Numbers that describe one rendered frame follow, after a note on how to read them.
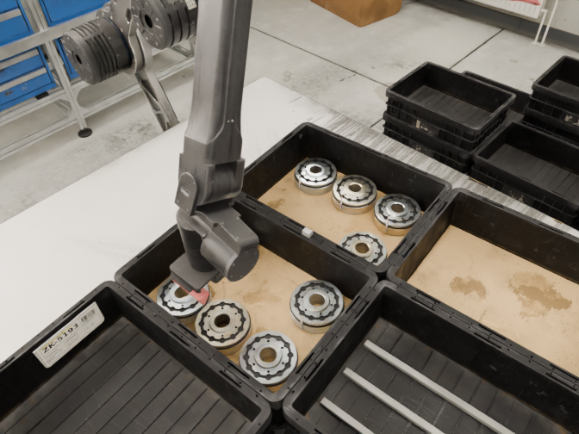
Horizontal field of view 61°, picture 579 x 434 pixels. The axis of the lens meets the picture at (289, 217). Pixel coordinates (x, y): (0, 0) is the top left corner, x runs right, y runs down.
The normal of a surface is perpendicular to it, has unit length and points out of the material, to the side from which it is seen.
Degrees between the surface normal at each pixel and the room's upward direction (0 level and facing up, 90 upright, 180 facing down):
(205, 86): 66
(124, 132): 0
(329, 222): 0
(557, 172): 0
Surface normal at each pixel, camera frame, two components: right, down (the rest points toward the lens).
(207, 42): -0.61, 0.23
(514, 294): -0.04, -0.69
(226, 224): 0.36, -0.76
